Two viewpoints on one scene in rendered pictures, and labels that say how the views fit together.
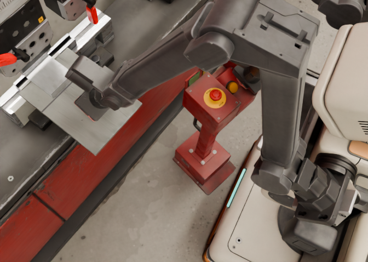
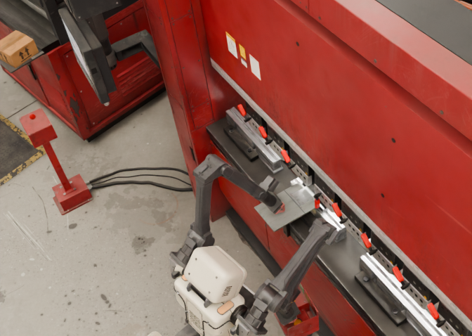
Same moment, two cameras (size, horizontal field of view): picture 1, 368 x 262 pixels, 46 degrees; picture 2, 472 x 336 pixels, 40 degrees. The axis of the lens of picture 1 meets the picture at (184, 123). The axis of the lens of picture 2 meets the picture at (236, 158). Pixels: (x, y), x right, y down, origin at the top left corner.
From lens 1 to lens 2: 2.50 m
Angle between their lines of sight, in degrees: 58
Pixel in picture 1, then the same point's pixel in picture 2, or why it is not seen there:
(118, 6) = (359, 249)
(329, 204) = (176, 255)
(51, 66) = (308, 197)
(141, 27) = (340, 258)
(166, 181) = not seen: outside the picture
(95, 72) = (266, 183)
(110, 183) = not seen: hidden behind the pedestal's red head
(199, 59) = not seen: hidden behind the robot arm
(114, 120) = (268, 217)
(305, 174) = (189, 242)
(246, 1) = (216, 162)
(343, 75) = (217, 252)
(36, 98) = (291, 189)
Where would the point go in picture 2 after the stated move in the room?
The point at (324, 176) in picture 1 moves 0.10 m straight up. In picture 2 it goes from (187, 253) to (183, 240)
